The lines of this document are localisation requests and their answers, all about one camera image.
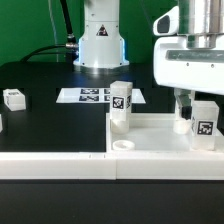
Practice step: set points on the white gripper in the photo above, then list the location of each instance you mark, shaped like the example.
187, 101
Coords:
189, 51

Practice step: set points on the fiducial marker sheet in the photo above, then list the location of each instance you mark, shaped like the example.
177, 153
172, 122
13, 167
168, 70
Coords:
84, 95

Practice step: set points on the white front fence bar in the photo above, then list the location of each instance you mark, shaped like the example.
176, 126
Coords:
107, 166

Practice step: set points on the white square table top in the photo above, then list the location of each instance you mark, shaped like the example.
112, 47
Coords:
153, 133

